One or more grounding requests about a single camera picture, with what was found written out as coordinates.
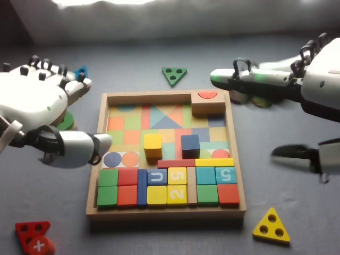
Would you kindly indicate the yellow cube block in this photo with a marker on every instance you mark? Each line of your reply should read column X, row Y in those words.
column 153, row 143

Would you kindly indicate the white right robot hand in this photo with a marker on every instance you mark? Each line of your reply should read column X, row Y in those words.
column 321, row 87

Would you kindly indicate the dark blue cube block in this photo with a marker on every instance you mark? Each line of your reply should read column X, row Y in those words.
column 190, row 144

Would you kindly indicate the grey table cloth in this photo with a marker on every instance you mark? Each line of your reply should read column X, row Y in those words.
column 265, row 186

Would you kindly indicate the orange swirl toy cookie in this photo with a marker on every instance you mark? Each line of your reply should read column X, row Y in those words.
column 261, row 102

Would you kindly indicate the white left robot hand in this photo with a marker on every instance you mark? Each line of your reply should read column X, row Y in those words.
column 32, row 98

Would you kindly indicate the red cylinder with white cross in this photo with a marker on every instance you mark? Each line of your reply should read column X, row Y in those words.
column 40, row 246

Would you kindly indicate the green triangle with holes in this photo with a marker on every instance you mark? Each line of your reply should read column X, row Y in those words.
column 173, row 75

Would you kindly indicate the dark chocolate toy cookie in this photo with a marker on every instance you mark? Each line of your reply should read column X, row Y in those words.
column 239, row 98

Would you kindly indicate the wooden block with orange semicircle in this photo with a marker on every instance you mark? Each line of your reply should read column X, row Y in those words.
column 207, row 107

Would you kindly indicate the red triangle with holes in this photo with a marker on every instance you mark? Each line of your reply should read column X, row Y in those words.
column 21, row 239

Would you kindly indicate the yellow triangle with holes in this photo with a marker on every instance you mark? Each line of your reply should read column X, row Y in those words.
column 271, row 235

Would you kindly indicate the blue triangle with holes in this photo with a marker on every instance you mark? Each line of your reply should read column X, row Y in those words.
column 79, row 71

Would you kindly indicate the wooden puzzle tray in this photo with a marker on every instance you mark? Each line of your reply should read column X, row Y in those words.
column 167, row 213

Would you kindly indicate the white backdrop sheet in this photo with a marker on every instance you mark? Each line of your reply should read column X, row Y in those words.
column 186, row 16

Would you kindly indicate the stack of coloured rings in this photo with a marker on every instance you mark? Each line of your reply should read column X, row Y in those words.
column 67, row 120

